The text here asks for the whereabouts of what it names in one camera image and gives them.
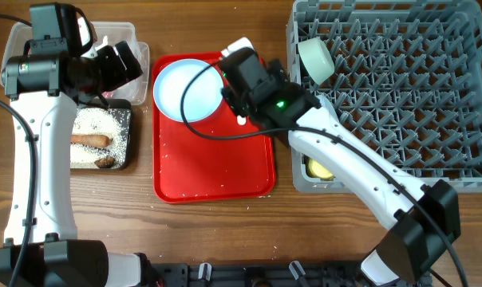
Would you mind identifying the clear plastic bin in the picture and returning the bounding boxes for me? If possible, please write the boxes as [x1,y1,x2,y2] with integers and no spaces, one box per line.
[0,22,150,105]

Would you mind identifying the brown carrot-shaped root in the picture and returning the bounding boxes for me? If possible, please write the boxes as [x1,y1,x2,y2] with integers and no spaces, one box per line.
[71,135,112,148]

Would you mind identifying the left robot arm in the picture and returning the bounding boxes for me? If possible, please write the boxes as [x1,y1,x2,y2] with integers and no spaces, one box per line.
[0,2,157,286]

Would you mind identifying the white plastic spoon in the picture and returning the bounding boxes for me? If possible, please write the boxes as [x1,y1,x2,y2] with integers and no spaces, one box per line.
[237,116,247,126]

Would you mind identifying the grey dishwasher rack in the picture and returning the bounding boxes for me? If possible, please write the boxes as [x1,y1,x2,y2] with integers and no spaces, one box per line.
[286,1,482,193]

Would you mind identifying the black plastic tray bin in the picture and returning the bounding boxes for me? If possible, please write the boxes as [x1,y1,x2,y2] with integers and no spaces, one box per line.
[67,97,133,171]

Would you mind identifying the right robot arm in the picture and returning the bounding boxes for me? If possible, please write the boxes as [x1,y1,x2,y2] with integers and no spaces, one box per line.
[218,48,460,286]

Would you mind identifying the green bowl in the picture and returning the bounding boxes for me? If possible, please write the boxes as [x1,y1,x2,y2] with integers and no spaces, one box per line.
[298,37,335,85]

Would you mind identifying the large light blue plate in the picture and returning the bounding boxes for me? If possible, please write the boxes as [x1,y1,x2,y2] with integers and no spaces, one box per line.
[153,58,223,122]

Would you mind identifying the white rice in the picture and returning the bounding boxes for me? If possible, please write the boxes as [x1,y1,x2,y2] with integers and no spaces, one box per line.
[69,106,131,168]

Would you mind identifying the yellow plastic cup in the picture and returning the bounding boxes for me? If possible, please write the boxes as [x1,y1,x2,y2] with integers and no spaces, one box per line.
[306,159,334,180]

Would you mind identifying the brown food scrap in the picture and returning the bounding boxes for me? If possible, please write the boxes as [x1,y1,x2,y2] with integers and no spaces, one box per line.
[94,156,116,168]

